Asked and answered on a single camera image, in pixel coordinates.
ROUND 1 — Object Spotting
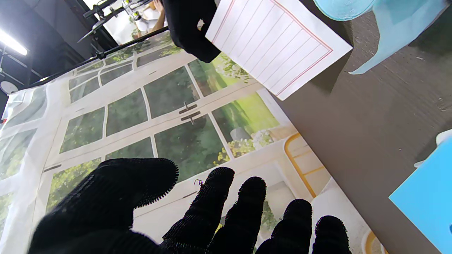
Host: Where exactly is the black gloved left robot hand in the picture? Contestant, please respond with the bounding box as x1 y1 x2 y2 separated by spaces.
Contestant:
28 158 352 254

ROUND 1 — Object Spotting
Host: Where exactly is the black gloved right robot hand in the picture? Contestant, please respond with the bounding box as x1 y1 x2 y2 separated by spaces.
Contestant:
162 0 221 63

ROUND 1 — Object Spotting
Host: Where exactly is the white red-lined paper sheet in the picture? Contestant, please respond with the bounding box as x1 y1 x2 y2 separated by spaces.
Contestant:
206 0 353 101

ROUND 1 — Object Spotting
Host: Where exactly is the blue label roll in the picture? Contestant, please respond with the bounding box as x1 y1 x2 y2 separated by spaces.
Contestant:
314 0 450 75

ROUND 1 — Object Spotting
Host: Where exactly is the blue file box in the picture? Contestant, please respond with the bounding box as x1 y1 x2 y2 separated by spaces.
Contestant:
388 136 452 254

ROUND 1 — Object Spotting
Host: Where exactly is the black light stand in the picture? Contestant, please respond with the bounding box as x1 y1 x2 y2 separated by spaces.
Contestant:
77 0 153 43

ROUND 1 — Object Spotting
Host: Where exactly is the printed garden window backdrop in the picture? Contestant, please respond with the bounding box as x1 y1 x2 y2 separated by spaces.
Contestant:
0 30 389 254

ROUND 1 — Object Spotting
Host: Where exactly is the round white ceiling fixture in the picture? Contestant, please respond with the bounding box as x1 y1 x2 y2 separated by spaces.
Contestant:
0 81 18 95

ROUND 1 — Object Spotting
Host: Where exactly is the ceiling light strip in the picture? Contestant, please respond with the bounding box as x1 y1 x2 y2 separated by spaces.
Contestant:
0 28 28 56

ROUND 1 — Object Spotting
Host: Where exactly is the black backdrop frame pole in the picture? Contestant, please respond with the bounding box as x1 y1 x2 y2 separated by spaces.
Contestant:
28 26 170 87

